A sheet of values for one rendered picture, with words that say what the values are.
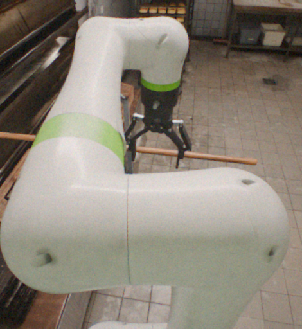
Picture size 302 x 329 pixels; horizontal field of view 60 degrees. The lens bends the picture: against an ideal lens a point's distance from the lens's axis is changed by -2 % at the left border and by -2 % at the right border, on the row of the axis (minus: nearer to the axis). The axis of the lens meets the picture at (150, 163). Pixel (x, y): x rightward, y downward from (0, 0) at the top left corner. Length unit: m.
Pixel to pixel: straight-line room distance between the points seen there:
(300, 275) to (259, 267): 2.23
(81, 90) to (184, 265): 0.26
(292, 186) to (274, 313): 1.32
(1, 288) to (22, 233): 1.14
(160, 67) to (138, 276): 0.44
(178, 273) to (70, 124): 0.19
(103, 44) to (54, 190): 0.33
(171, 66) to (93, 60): 0.19
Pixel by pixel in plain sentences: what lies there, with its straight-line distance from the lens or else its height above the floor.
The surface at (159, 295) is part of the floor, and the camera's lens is 2.15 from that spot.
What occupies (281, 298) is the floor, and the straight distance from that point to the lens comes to 2.34.
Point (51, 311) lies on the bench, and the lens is 1.59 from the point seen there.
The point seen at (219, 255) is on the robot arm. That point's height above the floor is 1.82.
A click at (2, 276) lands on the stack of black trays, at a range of 1.41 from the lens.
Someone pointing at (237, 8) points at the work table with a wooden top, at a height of 0.85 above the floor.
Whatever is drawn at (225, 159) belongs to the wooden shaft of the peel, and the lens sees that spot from 1.27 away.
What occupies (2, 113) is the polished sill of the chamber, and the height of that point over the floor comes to 1.17.
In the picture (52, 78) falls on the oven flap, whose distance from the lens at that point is 2.32.
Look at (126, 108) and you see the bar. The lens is 2.16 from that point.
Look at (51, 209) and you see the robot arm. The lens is 0.24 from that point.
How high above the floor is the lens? 2.03
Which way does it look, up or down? 44 degrees down
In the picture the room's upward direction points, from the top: straight up
